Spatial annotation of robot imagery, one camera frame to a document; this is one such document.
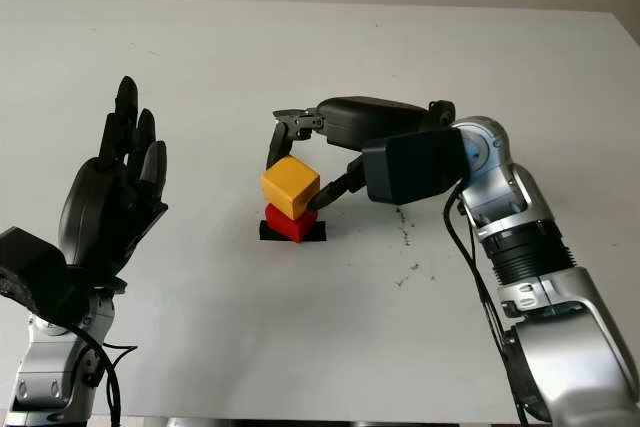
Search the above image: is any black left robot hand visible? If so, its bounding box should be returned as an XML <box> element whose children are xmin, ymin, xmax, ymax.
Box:
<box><xmin>57</xmin><ymin>75</ymin><xmax>170</xmax><ymax>294</ymax></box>

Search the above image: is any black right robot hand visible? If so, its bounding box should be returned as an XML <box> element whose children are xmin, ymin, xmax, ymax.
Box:
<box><xmin>266</xmin><ymin>95</ymin><xmax>457</xmax><ymax>213</ymax></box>

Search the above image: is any yellow cube block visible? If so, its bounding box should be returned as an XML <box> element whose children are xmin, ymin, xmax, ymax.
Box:
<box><xmin>260</xmin><ymin>156</ymin><xmax>321</xmax><ymax>221</ymax></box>

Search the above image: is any red cube block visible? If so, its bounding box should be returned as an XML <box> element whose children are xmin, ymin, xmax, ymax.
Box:
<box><xmin>263</xmin><ymin>202</ymin><xmax>319</xmax><ymax>245</ymax></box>

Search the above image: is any black tape strip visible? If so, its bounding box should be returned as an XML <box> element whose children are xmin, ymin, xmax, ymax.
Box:
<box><xmin>258</xmin><ymin>219</ymin><xmax>328</xmax><ymax>244</ymax></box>

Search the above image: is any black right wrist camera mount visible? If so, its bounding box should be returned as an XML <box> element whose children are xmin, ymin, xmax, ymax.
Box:
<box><xmin>360</xmin><ymin>126</ymin><xmax>469</xmax><ymax>206</ymax></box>

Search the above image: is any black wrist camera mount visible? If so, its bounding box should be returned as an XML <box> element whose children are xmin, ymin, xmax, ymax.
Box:
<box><xmin>0</xmin><ymin>227</ymin><xmax>87</xmax><ymax>324</ymax></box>
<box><xmin>360</xmin><ymin>126</ymin><xmax>469</xmax><ymax>206</ymax></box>

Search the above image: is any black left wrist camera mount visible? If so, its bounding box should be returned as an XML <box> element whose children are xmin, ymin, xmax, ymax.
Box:
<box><xmin>0</xmin><ymin>227</ymin><xmax>87</xmax><ymax>324</ymax></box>

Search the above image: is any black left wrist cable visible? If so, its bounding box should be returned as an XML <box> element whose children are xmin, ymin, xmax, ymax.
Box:
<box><xmin>64</xmin><ymin>321</ymin><xmax>139</xmax><ymax>427</ymax></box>

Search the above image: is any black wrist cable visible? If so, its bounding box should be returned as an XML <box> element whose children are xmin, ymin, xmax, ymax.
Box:
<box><xmin>442</xmin><ymin>190</ymin><xmax>532</xmax><ymax>427</ymax></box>
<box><xmin>64</xmin><ymin>321</ymin><xmax>139</xmax><ymax>427</ymax></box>

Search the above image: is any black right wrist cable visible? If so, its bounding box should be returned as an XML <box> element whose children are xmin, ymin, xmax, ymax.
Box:
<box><xmin>442</xmin><ymin>190</ymin><xmax>532</xmax><ymax>427</ymax></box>

